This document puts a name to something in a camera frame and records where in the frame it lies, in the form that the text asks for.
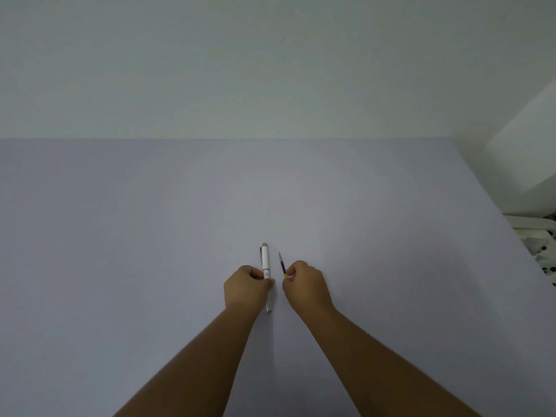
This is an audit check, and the person's left hand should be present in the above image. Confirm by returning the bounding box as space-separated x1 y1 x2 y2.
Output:
224 265 275 310

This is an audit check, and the person's right hand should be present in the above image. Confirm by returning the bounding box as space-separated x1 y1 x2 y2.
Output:
282 261 334 318

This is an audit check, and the white pen barrel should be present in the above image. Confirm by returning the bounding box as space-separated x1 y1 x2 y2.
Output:
260 243 273 313

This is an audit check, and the person's right forearm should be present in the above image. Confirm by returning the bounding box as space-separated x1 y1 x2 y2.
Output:
301 307 482 417

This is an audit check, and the person's left forearm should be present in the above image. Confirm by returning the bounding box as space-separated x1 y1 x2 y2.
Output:
114 302 260 417

